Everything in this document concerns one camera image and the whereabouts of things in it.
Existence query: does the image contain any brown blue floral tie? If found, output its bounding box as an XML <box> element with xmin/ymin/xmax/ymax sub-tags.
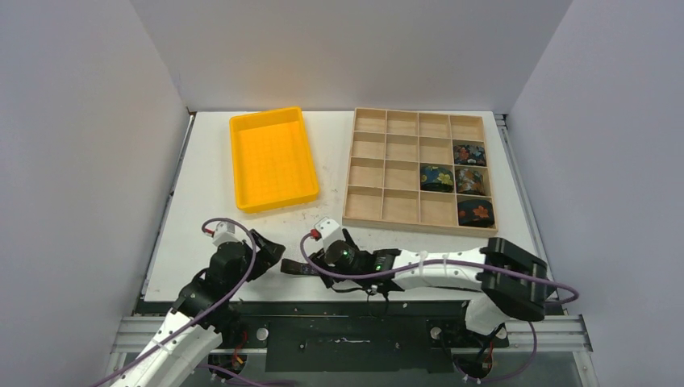
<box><xmin>280</xmin><ymin>258</ymin><xmax>320</xmax><ymax>277</ymax></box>
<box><xmin>455</xmin><ymin>169</ymin><xmax>486</xmax><ymax>196</ymax></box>

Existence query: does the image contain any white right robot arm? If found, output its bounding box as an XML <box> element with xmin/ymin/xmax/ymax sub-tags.
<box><xmin>306</xmin><ymin>231</ymin><xmax>552</xmax><ymax>346</ymax></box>

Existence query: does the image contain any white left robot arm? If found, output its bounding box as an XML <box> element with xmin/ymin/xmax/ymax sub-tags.
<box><xmin>111</xmin><ymin>230</ymin><xmax>286</xmax><ymax>386</ymax></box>

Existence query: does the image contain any yellow plastic tray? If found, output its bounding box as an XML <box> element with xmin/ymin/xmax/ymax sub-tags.
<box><xmin>229</xmin><ymin>106</ymin><xmax>319</xmax><ymax>214</ymax></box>

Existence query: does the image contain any wooden compartment organizer box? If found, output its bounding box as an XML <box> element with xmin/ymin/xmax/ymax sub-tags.
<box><xmin>342</xmin><ymin>108</ymin><xmax>498</xmax><ymax>237</ymax></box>

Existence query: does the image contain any blue yellow floral rolled tie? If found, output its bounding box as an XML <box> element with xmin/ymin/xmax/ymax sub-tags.
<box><xmin>419</xmin><ymin>164</ymin><xmax>455</xmax><ymax>193</ymax></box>

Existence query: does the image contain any black orange floral rolled tie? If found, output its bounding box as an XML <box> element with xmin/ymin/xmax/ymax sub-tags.
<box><xmin>457</xmin><ymin>199</ymin><xmax>495</xmax><ymax>228</ymax></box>

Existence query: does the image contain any brown blue floral rolled tie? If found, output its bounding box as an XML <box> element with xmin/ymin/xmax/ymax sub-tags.
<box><xmin>455</xmin><ymin>169</ymin><xmax>486</xmax><ymax>196</ymax></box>

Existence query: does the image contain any navy red floral rolled tie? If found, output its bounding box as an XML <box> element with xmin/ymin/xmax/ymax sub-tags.
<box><xmin>453</xmin><ymin>144</ymin><xmax>486</xmax><ymax>167</ymax></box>

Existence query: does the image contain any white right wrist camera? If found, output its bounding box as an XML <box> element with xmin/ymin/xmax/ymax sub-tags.
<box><xmin>314</xmin><ymin>217</ymin><xmax>344</xmax><ymax>245</ymax></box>

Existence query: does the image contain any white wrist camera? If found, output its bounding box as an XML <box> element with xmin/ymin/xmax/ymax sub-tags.
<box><xmin>314</xmin><ymin>217</ymin><xmax>344</xmax><ymax>245</ymax></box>
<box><xmin>212</xmin><ymin>222</ymin><xmax>239</xmax><ymax>248</ymax></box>

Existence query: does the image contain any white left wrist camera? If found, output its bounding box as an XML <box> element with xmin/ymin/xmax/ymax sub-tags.
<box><xmin>212</xmin><ymin>222</ymin><xmax>239</xmax><ymax>248</ymax></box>

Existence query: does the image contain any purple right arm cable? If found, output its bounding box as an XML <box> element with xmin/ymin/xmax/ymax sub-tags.
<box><xmin>298</xmin><ymin>231</ymin><xmax>581</xmax><ymax>385</ymax></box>

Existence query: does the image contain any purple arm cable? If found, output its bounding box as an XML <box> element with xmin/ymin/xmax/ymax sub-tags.
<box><xmin>298</xmin><ymin>231</ymin><xmax>581</xmax><ymax>385</ymax></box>
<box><xmin>90</xmin><ymin>217</ymin><xmax>298</xmax><ymax>387</ymax></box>

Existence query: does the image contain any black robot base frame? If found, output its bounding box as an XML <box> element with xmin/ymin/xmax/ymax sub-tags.
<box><xmin>112</xmin><ymin>298</ymin><xmax>594</xmax><ymax>375</ymax></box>

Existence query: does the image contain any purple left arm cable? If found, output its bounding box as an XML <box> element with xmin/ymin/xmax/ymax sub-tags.
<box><xmin>90</xmin><ymin>217</ymin><xmax>298</xmax><ymax>387</ymax></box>

